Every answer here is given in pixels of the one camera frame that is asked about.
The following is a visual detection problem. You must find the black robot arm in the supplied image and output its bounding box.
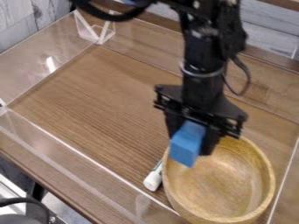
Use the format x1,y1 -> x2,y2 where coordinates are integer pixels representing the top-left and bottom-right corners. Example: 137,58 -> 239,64
70,0 -> 251,156

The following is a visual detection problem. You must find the brown wooden bowl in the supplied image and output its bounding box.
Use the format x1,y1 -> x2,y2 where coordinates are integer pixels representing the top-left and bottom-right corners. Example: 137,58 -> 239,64
163,137 -> 276,224

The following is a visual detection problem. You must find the black metal table leg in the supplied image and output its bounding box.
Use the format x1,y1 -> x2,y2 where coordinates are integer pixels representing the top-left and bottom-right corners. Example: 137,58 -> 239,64
32,182 -> 45,201

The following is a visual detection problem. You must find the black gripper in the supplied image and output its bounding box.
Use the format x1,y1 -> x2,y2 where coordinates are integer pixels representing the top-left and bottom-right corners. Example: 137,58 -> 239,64
153,66 -> 248,156

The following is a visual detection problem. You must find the black cable bottom left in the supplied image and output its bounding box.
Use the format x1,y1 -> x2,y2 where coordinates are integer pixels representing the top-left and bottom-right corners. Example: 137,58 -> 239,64
0,197 -> 52,224

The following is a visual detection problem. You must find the white green marker pen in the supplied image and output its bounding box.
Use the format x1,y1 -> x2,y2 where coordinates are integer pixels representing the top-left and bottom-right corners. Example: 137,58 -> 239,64
143,161 -> 163,192

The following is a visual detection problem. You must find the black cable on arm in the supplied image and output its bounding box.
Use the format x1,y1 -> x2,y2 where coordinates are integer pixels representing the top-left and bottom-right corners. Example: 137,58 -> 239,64
220,55 -> 252,97

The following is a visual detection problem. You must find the blue rectangular block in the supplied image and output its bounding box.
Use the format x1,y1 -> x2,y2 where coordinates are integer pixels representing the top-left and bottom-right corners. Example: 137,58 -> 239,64
169,121 -> 205,167

